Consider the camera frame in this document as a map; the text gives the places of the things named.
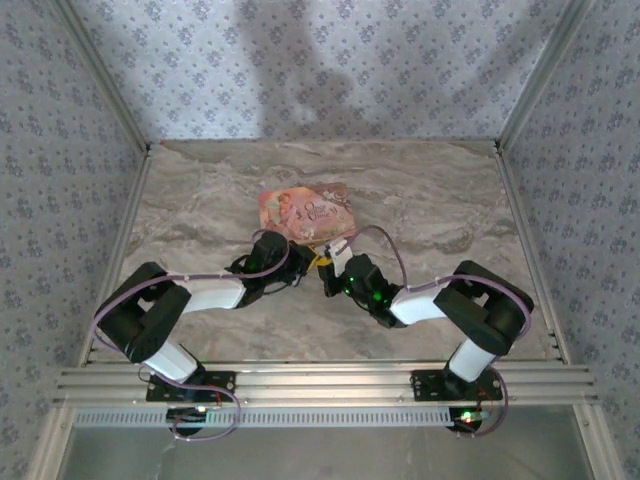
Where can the yellow tagged key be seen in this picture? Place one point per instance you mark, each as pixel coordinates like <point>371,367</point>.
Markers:
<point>321,262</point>

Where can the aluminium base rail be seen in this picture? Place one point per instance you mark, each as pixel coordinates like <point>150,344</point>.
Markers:
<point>325,382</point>

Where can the aluminium frame post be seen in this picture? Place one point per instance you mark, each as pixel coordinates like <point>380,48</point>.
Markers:
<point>542,75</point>
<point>105,80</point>

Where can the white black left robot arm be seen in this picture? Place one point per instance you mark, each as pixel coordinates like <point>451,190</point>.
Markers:
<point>215,295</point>

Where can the aluminium table side rail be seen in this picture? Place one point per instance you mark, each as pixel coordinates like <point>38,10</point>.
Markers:
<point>131,220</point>
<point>530,240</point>

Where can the pink storybook shaped box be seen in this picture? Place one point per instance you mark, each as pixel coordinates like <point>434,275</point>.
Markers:
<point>305,212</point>

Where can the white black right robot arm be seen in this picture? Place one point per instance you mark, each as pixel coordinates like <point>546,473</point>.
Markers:
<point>415,306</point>

